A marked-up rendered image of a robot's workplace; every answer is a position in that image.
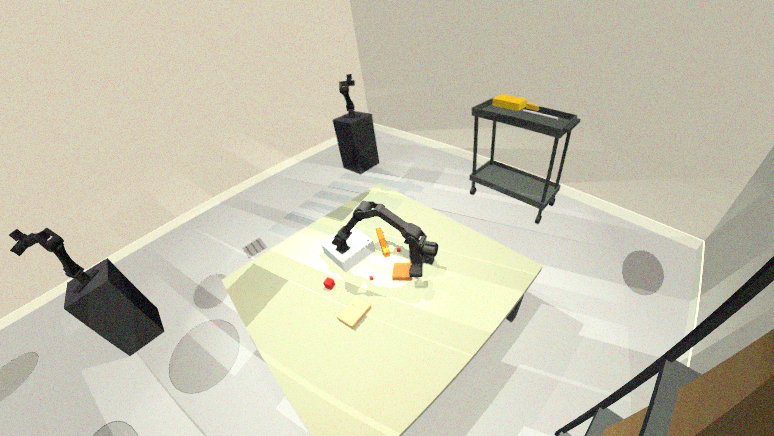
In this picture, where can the orange square block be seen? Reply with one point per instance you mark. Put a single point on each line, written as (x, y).
(401, 271)

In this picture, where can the orange rectangular board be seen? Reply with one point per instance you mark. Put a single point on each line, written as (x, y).
(382, 242)

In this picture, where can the tan block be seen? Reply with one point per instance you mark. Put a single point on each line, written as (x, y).
(354, 312)

